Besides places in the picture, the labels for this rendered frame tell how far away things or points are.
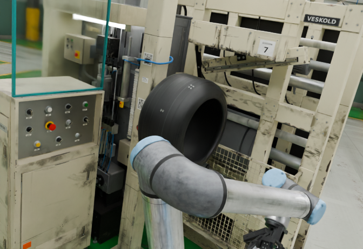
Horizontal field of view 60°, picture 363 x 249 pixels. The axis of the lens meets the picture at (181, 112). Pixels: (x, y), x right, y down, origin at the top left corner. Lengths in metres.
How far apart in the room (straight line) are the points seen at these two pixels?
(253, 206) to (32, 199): 1.44
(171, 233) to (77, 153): 1.24
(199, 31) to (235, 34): 0.26
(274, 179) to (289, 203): 0.22
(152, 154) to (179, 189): 0.12
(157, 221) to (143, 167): 0.18
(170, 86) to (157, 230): 0.96
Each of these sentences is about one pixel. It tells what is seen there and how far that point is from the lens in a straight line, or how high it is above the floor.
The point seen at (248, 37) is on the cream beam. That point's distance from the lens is 1.84.
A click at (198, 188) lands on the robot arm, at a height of 1.43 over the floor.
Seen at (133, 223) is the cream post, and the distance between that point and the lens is 2.35.
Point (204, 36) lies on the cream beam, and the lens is 1.99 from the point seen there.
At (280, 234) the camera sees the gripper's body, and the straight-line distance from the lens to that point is 1.28.
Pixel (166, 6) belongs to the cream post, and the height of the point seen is 1.83.
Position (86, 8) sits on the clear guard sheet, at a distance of 1.89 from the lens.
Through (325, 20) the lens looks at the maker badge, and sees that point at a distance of 2.03.
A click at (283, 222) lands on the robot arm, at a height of 1.11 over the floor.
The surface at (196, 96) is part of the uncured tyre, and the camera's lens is 1.65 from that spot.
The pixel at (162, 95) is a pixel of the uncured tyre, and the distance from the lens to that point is 1.68.
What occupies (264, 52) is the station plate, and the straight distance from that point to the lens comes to 1.79.
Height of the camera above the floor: 1.78
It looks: 17 degrees down
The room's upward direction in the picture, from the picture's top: 10 degrees clockwise
